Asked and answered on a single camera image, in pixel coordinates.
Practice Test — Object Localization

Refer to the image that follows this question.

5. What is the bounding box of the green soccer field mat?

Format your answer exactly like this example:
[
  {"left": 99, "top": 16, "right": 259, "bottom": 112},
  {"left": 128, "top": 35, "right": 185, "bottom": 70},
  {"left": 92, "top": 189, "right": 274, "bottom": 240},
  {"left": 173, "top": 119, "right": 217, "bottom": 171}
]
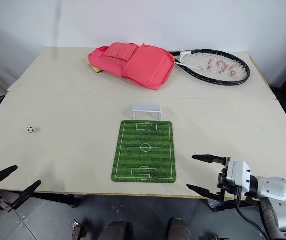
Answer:
[{"left": 111, "top": 120, "right": 177, "bottom": 184}]

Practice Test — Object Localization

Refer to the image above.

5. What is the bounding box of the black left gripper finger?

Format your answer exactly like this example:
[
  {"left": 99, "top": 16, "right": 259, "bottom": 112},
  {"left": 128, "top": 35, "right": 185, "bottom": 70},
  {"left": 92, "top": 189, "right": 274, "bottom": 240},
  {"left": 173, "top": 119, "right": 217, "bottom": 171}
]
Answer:
[
  {"left": 0, "top": 165, "right": 18, "bottom": 186},
  {"left": 7, "top": 180, "right": 42, "bottom": 211}
]

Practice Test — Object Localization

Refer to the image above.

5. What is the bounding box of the dark rounded shape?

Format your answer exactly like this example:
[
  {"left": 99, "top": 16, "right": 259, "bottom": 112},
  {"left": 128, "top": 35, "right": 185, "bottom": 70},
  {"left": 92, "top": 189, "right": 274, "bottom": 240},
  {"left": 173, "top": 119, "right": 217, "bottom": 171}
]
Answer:
[
  {"left": 99, "top": 219, "right": 134, "bottom": 240},
  {"left": 167, "top": 217, "right": 192, "bottom": 240}
]

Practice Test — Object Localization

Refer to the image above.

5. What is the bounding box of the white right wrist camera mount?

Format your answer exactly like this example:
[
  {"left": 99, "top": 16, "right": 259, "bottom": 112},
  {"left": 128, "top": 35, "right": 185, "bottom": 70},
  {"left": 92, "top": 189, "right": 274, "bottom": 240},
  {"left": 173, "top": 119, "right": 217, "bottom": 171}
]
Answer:
[{"left": 226, "top": 160, "right": 251, "bottom": 194}]

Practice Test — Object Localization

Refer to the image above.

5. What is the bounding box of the small brown metal bracket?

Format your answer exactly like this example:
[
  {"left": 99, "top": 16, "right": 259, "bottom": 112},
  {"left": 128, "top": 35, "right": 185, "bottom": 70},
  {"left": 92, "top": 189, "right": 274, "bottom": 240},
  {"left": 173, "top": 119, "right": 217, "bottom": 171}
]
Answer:
[{"left": 72, "top": 219, "right": 88, "bottom": 240}]

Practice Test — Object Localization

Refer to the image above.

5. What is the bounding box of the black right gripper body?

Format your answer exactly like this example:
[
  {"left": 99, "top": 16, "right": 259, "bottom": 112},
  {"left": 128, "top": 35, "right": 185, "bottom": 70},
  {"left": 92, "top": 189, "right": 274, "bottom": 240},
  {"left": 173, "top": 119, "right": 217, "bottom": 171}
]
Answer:
[{"left": 217, "top": 161, "right": 243, "bottom": 202}]

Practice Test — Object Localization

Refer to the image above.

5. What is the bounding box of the small white toy goal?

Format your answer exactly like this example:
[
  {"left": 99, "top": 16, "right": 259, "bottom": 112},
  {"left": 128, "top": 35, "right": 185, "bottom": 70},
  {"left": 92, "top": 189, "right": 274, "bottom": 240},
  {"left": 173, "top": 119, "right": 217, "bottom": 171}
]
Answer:
[{"left": 130, "top": 104, "right": 163, "bottom": 121}]

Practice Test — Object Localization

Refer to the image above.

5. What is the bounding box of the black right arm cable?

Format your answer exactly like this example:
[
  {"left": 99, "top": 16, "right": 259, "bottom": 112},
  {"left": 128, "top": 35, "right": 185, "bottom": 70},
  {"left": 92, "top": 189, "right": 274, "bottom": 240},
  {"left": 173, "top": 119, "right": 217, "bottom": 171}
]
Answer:
[{"left": 234, "top": 199, "right": 270, "bottom": 240}]

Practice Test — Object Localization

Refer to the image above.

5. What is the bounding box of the pink fabric backpack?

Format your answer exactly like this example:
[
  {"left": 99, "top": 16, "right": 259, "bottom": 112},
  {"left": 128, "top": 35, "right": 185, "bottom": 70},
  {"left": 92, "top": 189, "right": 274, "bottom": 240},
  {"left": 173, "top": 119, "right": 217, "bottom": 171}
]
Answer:
[{"left": 87, "top": 42, "right": 176, "bottom": 92}]

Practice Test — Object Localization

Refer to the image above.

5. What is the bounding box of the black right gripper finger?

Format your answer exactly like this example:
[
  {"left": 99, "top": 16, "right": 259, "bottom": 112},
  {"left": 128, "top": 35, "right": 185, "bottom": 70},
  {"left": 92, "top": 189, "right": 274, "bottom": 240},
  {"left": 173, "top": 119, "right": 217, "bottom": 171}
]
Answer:
[
  {"left": 186, "top": 184, "right": 225, "bottom": 202},
  {"left": 192, "top": 154, "right": 231, "bottom": 167}
]

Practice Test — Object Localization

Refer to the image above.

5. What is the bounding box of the black tennis racket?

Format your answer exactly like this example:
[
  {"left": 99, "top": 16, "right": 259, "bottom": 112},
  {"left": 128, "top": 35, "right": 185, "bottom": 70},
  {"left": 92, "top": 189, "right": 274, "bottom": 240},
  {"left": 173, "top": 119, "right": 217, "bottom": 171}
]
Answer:
[{"left": 168, "top": 48, "right": 251, "bottom": 87}]

